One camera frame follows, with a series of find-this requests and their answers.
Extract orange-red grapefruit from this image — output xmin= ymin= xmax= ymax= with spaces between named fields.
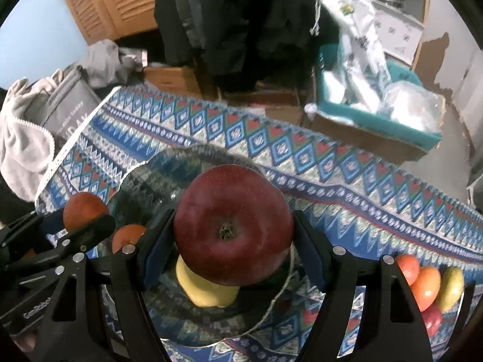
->
xmin=410 ymin=265 xmax=441 ymax=312

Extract large orange fruit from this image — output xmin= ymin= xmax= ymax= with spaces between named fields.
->
xmin=62 ymin=192 xmax=109 ymax=232

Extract yellow-green lemon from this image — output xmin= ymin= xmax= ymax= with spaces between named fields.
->
xmin=436 ymin=266 xmax=464 ymax=314

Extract small red apple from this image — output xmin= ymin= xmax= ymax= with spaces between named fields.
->
xmin=422 ymin=303 xmax=443 ymax=338

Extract red tomato fruit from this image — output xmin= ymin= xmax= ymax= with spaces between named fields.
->
xmin=395 ymin=254 xmax=420 ymax=286

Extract small orange tangerine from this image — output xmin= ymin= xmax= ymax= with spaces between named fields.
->
xmin=111 ymin=224 xmax=147 ymax=254

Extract grey clothes pile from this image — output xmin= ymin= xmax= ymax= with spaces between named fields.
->
xmin=1 ymin=39 xmax=148 ymax=202

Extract blue patterned tablecloth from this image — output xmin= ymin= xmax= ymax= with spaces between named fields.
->
xmin=35 ymin=87 xmax=482 ymax=361

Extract grey tote bag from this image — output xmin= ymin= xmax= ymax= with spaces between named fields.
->
xmin=24 ymin=65 xmax=101 ymax=143

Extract brown cardboard box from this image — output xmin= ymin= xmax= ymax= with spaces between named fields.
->
xmin=300 ymin=113 xmax=427 ymax=165

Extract teal cardboard box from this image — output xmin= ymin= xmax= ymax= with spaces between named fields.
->
xmin=317 ymin=43 xmax=445 ymax=151

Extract clear plastic bag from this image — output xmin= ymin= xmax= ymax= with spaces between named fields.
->
xmin=377 ymin=81 xmax=445 ymax=133

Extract wooden louvered cabinet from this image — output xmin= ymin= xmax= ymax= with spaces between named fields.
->
xmin=65 ymin=0 xmax=157 ymax=44

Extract white storage box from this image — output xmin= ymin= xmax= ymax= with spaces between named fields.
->
xmin=374 ymin=2 xmax=424 ymax=65

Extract black hanging jacket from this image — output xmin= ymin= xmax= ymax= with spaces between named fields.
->
xmin=154 ymin=0 xmax=338 ymax=92

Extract white printed plastic bag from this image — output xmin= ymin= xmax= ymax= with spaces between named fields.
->
xmin=315 ymin=0 xmax=391 ymax=114

